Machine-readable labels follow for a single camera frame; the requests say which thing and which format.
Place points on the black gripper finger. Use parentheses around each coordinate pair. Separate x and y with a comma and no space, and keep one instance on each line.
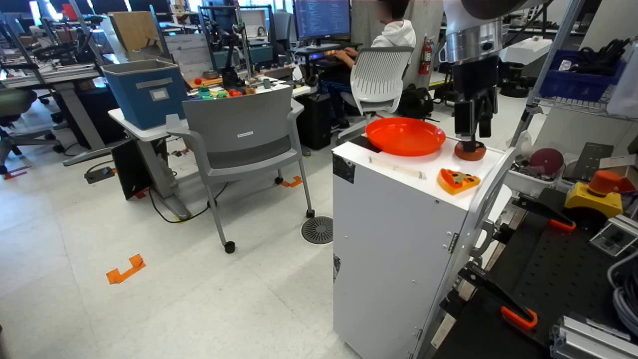
(465,118)
(485,122)

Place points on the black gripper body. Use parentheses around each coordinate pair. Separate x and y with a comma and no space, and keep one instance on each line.
(477,80)

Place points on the brown donut toy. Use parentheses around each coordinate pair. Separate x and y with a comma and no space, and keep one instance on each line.
(471,151)

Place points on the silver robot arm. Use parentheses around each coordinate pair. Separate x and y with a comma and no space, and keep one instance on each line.
(471,48)

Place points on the orange plastic plate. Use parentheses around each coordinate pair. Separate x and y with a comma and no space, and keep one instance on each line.
(405,135)

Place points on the pizza slice toy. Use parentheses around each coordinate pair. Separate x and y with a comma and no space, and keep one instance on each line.
(457,181)

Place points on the black backpack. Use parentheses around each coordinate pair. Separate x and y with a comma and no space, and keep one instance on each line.
(415,102)

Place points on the red fire extinguisher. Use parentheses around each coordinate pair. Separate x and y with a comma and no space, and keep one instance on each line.
(425,56)

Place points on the blue plastic crate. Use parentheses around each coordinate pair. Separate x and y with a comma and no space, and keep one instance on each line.
(564,82)

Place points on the person in white hoodie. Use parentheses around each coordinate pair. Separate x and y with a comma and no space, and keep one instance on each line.
(397,30)

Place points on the white mesh office chair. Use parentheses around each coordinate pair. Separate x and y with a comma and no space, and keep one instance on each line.
(377,80)

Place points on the black orange clamp far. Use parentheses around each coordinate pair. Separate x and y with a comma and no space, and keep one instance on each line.
(553,217)

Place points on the black orange clamp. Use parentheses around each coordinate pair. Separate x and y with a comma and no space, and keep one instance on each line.
(553,217)
(513,311)

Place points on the white cabinet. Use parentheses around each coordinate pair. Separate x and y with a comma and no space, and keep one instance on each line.
(399,243)

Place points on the yellow emergency stop button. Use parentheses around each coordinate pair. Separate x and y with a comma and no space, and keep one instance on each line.
(598,193)

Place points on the black orange clamp near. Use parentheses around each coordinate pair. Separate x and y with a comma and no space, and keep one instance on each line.
(513,311)

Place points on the computer monitor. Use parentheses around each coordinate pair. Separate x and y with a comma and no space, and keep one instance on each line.
(321,18)

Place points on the black perforated board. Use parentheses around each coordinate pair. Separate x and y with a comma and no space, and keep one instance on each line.
(547,269)

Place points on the grey office chair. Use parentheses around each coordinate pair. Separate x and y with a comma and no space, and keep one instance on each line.
(242,135)

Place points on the blue storage bin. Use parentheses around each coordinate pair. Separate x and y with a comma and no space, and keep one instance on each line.
(146,92)

